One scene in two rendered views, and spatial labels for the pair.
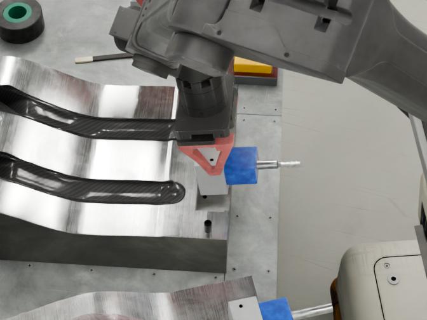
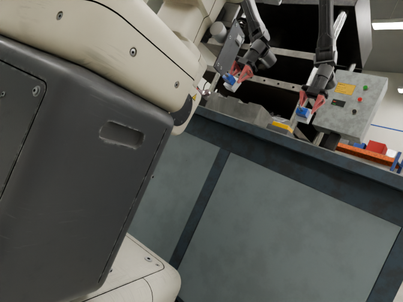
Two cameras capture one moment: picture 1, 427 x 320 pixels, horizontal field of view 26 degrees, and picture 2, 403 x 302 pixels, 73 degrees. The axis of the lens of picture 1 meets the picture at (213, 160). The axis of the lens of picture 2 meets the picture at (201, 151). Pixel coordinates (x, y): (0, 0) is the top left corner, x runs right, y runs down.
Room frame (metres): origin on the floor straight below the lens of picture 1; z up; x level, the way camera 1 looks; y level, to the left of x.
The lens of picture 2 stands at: (1.33, -1.03, 0.66)
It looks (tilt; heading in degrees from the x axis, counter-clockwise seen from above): 2 degrees down; 122
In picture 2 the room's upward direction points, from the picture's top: 24 degrees clockwise
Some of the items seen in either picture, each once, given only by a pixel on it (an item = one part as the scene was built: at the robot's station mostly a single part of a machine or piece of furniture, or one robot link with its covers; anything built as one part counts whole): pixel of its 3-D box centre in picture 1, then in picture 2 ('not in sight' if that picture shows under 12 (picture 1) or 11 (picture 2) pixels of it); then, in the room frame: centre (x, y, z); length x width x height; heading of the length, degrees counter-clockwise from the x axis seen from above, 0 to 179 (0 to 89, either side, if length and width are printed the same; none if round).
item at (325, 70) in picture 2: not in sight; (324, 73); (1.02, 0.11, 1.12); 0.07 x 0.06 x 0.07; 80
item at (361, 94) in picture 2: not in sight; (314, 180); (1.04, 0.91, 0.74); 0.30 x 0.22 x 1.47; 176
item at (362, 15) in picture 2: not in sight; (277, 40); (0.24, 1.14, 1.75); 1.30 x 0.84 x 0.61; 176
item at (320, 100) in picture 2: not in sight; (313, 102); (1.03, 0.10, 0.99); 0.07 x 0.07 x 0.09; 88
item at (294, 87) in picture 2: not in sight; (256, 93); (0.24, 1.19, 1.27); 1.10 x 0.74 x 0.05; 176
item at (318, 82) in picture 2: not in sight; (317, 85); (1.02, 0.10, 1.06); 0.10 x 0.07 x 0.07; 178
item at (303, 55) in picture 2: not in sight; (268, 68); (0.24, 1.20, 1.52); 1.10 x 0.70 x 0.05; 176
